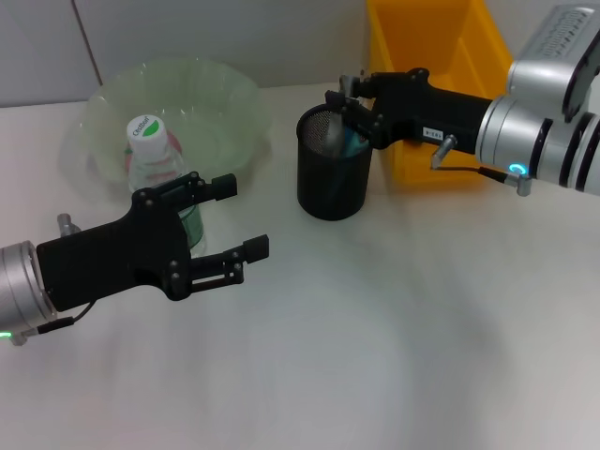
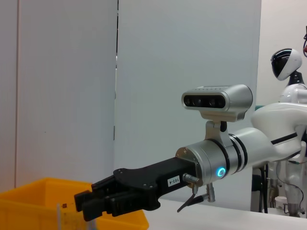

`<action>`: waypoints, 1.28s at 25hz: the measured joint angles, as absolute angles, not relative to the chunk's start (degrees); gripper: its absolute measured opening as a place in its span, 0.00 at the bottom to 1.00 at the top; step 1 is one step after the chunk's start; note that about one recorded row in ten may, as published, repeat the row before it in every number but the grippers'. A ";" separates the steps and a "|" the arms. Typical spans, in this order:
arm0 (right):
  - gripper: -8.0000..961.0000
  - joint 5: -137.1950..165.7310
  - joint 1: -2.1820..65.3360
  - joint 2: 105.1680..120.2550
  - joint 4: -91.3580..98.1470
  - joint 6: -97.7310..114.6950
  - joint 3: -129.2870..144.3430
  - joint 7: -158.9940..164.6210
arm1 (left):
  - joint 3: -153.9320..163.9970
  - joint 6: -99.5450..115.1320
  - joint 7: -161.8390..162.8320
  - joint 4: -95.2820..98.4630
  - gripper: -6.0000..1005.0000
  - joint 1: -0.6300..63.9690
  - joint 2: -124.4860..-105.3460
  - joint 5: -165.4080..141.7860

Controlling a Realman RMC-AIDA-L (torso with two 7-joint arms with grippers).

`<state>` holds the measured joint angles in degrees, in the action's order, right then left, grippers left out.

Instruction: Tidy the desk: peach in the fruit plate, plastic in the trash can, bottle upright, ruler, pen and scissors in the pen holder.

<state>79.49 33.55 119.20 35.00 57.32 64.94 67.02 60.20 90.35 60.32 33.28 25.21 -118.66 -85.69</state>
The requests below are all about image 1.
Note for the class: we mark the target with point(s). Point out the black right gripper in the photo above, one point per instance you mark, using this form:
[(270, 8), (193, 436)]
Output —
[(440, 112)]

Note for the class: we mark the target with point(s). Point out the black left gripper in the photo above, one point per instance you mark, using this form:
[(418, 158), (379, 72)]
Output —
[(112, 258)]

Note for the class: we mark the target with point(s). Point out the blue scissors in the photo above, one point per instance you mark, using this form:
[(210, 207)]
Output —
[(355, 143)]

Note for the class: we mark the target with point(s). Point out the black mesh pen cup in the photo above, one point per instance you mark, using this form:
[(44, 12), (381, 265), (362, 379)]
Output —
[(333, 187)]

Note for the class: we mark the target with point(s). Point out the clear green-label water bottle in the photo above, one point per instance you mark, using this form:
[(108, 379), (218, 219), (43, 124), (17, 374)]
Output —
[(150, 159)]

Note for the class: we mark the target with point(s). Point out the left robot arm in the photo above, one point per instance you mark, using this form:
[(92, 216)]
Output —
[(21, 286)]

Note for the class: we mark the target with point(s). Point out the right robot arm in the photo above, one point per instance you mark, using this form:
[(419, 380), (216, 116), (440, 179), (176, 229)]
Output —
[(539, 140)]

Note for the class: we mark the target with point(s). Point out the translucent green fruit bowl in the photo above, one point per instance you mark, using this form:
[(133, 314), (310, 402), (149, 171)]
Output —
[(211, 103)]

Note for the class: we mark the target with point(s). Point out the yellow plastic bin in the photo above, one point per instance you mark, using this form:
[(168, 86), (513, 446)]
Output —
[(412, 28)]

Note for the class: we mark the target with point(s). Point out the silver right gripper connector post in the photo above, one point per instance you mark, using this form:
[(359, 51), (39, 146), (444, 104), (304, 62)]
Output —
[(444, 150)]

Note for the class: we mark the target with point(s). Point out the silver gripper connector post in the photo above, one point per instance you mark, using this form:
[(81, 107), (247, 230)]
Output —
[(444, 150), (66, 224)]

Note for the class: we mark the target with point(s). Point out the silver left gripper connector post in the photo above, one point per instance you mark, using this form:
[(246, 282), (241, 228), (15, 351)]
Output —
[(66, 224)]

